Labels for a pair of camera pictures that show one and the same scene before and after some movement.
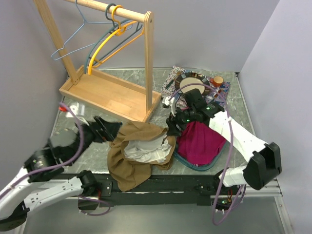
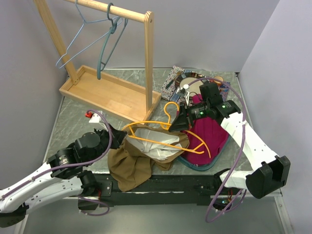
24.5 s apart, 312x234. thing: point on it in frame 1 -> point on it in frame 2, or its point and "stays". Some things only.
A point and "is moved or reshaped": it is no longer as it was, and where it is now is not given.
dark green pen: (169, 84) stays
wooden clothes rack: (100, 90) stays
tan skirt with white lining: (134, 149) is moved or reshaped
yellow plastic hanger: (119, 31) -> (168, 123)
